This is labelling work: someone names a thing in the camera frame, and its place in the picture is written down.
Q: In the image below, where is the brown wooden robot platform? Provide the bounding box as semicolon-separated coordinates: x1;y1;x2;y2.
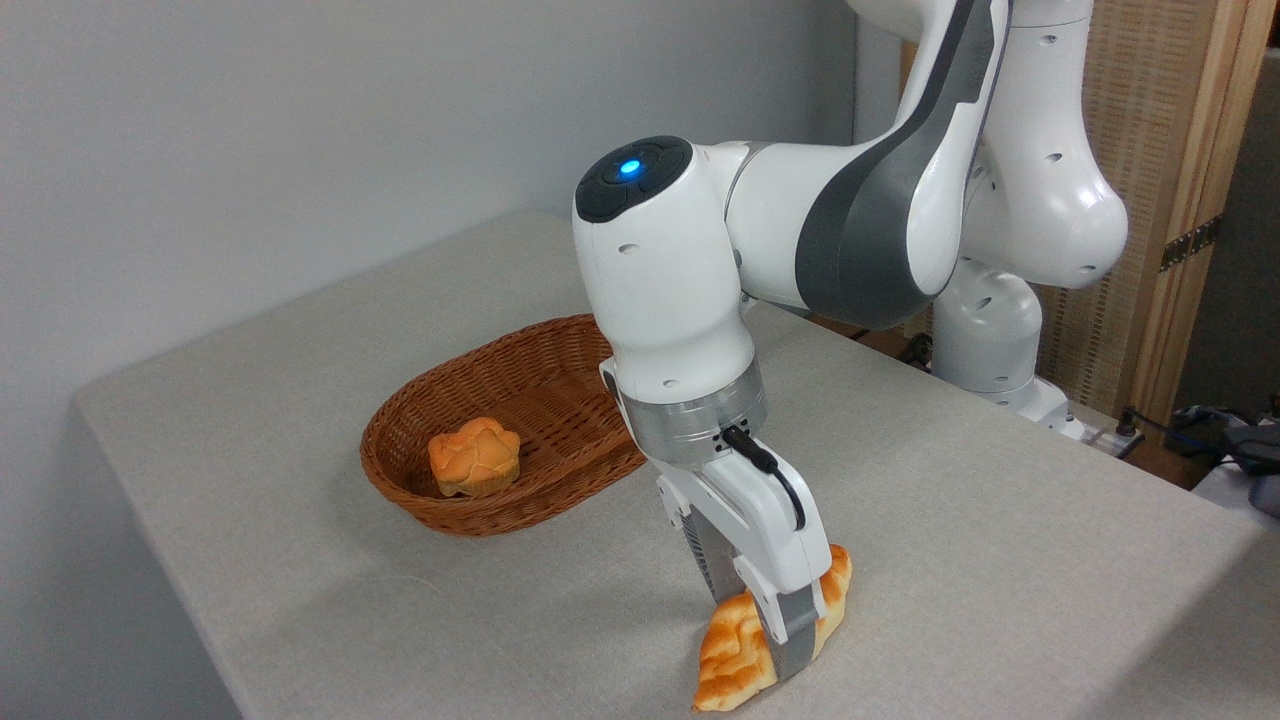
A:
808;315;1213;491

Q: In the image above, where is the brown wicker oval basket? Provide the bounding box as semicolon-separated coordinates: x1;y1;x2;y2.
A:
360;313;649;538

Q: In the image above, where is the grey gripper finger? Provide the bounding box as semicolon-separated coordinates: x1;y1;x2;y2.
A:
657;478;749;607
733;555;833;687

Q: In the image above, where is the black metal screen hinge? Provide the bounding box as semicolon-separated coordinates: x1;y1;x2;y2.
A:
1160;215;1223;273

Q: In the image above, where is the small round golden bread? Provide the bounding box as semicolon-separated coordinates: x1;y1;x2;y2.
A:
427;417;522;498

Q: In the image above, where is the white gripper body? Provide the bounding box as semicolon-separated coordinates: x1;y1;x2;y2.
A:
655;447;833;595

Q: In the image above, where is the blue grey cable bundle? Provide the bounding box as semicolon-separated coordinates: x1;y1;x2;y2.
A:
1175;403;1280;473

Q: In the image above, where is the grey tablecloth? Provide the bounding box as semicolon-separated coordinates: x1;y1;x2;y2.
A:
72;212;1280;720

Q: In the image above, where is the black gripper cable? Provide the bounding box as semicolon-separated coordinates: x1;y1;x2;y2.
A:
722;425;808;532

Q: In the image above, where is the long braided golden bread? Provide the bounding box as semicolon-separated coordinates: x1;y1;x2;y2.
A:
692;543;854;713

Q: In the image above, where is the black power cable with plug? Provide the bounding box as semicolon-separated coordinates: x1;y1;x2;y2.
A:
1112;405;1280;469

